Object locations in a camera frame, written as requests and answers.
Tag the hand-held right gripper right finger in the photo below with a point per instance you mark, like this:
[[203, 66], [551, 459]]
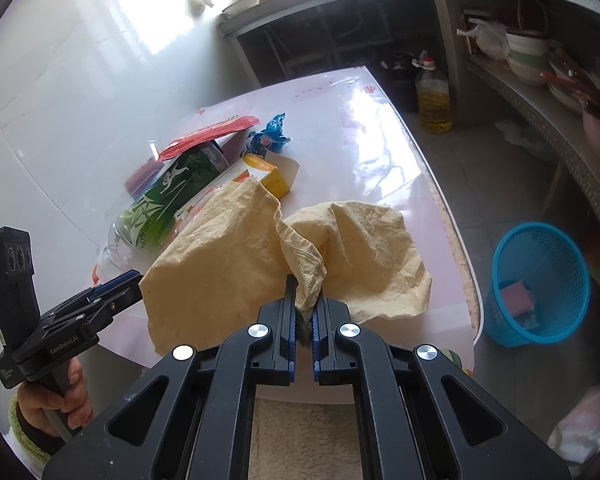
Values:
[[318, 345]]

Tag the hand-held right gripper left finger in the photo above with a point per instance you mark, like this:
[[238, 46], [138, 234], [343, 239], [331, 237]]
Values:
[[290, 345]]

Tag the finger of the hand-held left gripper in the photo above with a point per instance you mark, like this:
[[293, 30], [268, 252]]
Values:
[[112, 305], [122, 278]]

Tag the yellow cloth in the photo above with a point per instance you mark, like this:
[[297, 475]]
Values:
[[220, 270]]

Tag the red cylindrical container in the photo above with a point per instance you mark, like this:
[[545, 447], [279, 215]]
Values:
[[142, 175]]

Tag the red snack packet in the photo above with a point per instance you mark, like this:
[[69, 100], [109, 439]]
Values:
[[205, 135]]

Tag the yellow cardboard box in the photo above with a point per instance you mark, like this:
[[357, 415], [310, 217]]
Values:
[[275, 180]]

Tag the blue plastic basket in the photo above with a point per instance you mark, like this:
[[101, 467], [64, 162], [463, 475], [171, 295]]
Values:
[[570, 290]]

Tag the person's left hand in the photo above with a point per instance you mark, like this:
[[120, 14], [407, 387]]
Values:
[[35, 410]]

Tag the green label plastic bottle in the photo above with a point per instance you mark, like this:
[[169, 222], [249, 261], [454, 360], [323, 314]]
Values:
[[165, 200]]

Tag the cream fleece clothing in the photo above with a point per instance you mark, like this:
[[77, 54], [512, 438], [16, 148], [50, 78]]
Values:
[[300, 440]]

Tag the orange white packet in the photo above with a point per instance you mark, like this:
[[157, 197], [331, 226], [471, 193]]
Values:
[[230, 178]]

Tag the pink box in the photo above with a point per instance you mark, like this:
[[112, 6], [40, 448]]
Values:
[[516, 297]]

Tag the blue candy wrapper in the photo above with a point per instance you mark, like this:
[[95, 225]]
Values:
[[270, 137]]

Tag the cooking oil bottle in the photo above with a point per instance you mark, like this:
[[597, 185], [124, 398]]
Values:
[[433, 105]]

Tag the pink white sack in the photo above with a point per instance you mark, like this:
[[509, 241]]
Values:
[[585, 425]]

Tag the grey water pipes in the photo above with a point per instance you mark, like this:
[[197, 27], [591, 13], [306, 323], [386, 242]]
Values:
[[290, 55]]

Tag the crumpled white paper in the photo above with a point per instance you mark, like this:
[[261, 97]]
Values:
[[522, 140]]

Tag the white enamel basin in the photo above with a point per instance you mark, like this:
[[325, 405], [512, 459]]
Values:
[[240, 6]]

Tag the perforated metal shelf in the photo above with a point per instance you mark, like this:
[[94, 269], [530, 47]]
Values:
[[540, 115]]

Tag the white bowl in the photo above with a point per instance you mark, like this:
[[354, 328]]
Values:
[[530, 75], [527, 41]]

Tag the white plastic bag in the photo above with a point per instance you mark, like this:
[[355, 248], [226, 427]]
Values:
[[490, 40]]

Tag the pale green bowl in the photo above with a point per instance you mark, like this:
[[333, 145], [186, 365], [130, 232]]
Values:
[[527, 57]]

